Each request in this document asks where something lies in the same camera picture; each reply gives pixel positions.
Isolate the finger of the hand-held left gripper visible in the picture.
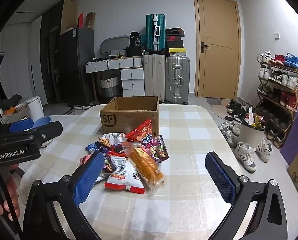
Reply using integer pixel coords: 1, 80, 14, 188
0, 117, 36, 134
0, 121, 64, 148

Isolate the dark cloth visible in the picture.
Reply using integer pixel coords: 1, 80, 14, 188
2, 94, 23, 108

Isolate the red snack bag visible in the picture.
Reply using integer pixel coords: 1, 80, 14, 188
125, 118, 153, 143

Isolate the red cookie packet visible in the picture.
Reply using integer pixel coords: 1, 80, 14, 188
108, 142, 129, 157

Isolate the grey oval mirror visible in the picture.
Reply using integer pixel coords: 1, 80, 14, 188
100, 36, 131, 54

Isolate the white and grey woven basket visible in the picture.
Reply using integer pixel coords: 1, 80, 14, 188
99, 74, 120, 98

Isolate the tan wooden door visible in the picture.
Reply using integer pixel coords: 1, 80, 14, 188
193, 0, 240, 100

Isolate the pink snack packet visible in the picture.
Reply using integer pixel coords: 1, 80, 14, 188
79, 154, 93, 167

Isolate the stack of blue bowls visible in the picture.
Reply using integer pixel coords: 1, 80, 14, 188
34, 116, 52, 130

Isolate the silver suitcase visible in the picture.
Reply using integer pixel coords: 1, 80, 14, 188
165, 56, 191, 104

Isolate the blue cookie packet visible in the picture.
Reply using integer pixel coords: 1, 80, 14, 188
86, 141, 107, 155

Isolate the group of assorted shoes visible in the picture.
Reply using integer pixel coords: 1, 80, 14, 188
257, 51, 298, 145

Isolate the wooden shoe rack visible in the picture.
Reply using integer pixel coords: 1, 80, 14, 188
257, 52, 298, 148

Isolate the white waste bin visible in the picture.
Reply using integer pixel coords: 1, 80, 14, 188
238, 121, 266, 150

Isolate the brown cardboard box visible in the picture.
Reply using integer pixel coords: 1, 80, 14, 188
100, 96, 160, 139

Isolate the purple candy bag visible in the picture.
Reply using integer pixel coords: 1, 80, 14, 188
141, 134, 169, 163

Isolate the black cabinet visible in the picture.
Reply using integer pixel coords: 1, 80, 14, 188
40, 0, 65, 103

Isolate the black printed bag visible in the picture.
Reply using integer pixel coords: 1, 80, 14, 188
129, 32, 142, 47

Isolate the white high-top sneaker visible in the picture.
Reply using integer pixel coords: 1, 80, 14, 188
234, 142, 257, 173
256, 137, 273, 163

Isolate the flat brown cardboard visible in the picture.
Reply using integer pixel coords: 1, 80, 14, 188
60, 0, 78, 35

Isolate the grey irregular doormat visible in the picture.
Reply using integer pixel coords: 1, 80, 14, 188
206, 97, 223, 107

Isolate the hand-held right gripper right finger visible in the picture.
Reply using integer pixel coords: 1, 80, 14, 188
200, 151, 287, 240

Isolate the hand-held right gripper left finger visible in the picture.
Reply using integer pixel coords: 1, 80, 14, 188
22, 151, 107, 240

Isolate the orange cake clear packet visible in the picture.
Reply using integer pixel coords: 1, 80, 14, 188
121, 141, 167, 197

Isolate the person's left hand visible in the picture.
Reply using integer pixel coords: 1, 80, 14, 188
0, 171, 21, 221

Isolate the brown paper bag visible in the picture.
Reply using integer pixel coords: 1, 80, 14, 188
85, 12, 96, 30

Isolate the beige suitcase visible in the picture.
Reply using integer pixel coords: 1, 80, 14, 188
143, 54, 166, 103

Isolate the black storage box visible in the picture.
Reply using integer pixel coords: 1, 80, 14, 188
126, 46, 142, 57

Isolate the silver snack bag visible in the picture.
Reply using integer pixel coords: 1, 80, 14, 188
98, 133, 127, 149

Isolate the white and red snack packet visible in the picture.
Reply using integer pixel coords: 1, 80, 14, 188
104, 154, 146, 194

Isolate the beige round rug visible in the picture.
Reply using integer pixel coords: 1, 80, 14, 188
210, 99, 237, 122

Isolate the white desk with drawers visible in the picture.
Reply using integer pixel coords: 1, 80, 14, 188
85, 56, 145, 98

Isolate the teal suitcase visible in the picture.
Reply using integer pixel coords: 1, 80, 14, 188
146, 14, 166, 53

